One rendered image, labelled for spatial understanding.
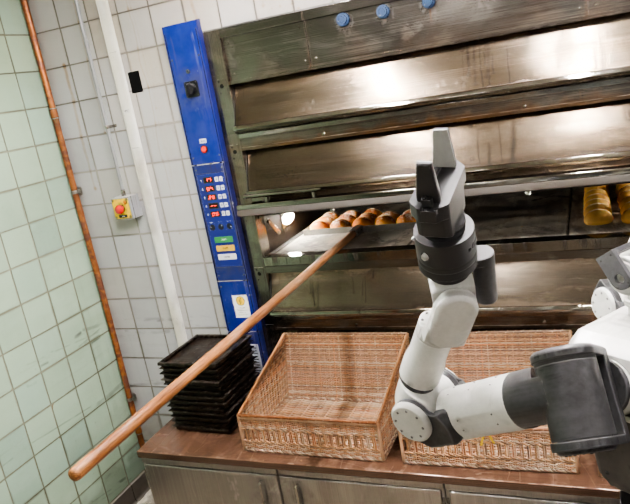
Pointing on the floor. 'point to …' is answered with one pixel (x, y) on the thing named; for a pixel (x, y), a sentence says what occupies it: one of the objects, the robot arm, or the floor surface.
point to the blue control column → (181, 42)
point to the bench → (343, 477)
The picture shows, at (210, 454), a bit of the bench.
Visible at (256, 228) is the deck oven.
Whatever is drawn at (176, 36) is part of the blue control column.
